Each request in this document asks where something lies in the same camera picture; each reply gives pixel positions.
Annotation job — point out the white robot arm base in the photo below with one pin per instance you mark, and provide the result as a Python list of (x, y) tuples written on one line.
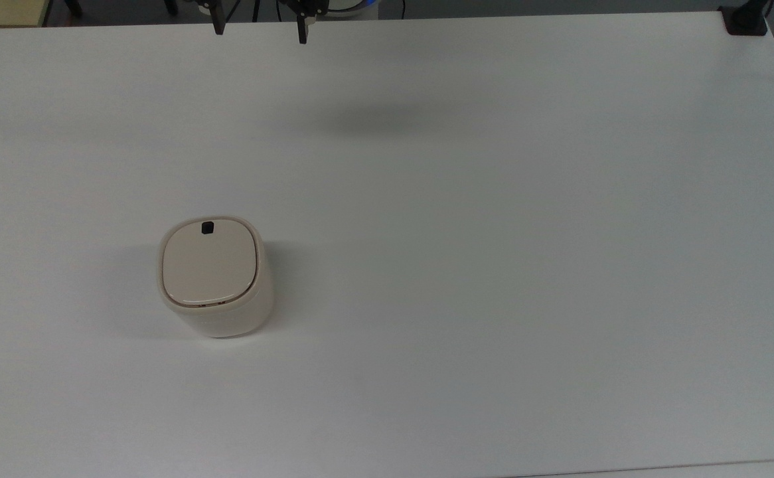
[(354, 5)]

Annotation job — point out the black Franka gripper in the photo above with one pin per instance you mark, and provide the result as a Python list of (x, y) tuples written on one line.
[(301, 5)]

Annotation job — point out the beige trash bin lid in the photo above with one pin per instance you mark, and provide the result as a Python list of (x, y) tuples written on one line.
[(209, 265)]

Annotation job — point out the black table clamp mount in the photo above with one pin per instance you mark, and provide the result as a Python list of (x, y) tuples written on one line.
[(745, 18)]

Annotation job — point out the beige desktop trash bin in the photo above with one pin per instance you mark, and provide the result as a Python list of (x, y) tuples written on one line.
[(228, 318)]

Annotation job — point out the light wooden cabinet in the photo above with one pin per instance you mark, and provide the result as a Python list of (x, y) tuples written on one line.
[(2, 10)]

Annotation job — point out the black chair leg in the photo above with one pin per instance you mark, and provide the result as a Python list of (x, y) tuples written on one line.
[(170, 6), (74, 6)]

